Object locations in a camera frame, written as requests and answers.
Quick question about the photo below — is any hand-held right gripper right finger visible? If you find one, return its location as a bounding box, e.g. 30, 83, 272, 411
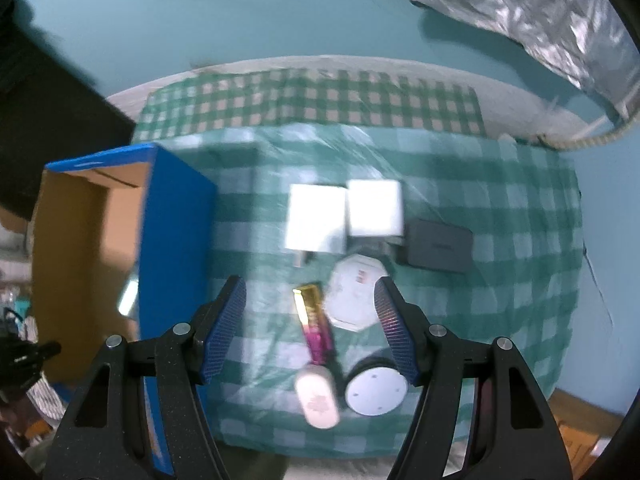
374, 276, 573, 480

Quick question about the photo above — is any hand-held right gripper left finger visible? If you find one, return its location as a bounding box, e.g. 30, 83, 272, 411
45, 275, 248, 480

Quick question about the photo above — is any white octagonal box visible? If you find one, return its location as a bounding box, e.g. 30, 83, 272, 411
325, 254, 390, 332

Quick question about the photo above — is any round white disc device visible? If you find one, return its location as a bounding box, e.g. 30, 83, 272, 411
344, 357, 408, 417

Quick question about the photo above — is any gold and pink tube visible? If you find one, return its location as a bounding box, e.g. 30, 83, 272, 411
292, 283, 335, 365

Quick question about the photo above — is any white oval case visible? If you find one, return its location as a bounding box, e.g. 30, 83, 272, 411
294, 364, 342, 430

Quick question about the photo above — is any blue cardboard box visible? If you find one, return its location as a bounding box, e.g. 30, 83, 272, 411
30, 143, 218, 478

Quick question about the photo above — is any white charger with round prongs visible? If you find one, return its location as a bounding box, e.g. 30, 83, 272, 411
284, 184, 348, 267

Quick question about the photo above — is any black charger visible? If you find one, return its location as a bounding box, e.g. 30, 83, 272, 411
395, 218, 474, 274

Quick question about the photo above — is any white charger with flat prongs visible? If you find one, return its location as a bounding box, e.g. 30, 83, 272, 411
346, 179, 405, 239

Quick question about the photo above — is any green white large-check tablecloth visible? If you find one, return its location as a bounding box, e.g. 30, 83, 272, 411
131, 125, 585, 461

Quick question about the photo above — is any black device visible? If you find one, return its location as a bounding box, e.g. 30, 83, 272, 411
0, 337, 62, 401

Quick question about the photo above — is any green beige small-check cloth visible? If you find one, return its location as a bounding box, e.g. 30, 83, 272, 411
132, 67, 488, 143

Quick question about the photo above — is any dark furniture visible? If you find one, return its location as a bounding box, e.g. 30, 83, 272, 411
0, 0, 136, 221

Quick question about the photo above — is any silver foil sheet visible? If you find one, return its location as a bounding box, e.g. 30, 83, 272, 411
406, 0, 640, 121

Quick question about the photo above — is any beige rope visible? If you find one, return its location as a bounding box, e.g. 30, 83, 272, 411
537, 110, 640, 152

